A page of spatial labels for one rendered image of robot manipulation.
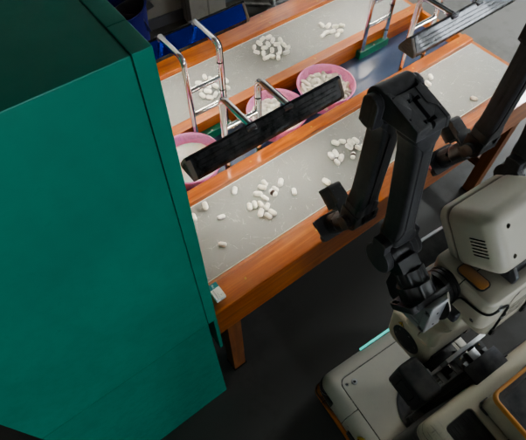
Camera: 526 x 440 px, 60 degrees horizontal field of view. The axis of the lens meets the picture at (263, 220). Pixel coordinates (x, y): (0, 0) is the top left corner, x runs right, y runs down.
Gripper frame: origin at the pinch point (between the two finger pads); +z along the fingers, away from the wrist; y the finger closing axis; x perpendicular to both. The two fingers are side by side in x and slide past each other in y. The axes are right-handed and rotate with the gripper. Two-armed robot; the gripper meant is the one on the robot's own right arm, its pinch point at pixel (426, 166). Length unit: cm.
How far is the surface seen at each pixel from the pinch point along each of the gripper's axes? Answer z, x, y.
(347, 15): 74, -83, -59
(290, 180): 39, -19, 28
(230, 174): 43, -33, 47
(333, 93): 10.6, -36.8, 10.3
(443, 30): 12, -41, -46
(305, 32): 74, -83, -32
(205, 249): 35, -12, 71
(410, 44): 12, -41, -29
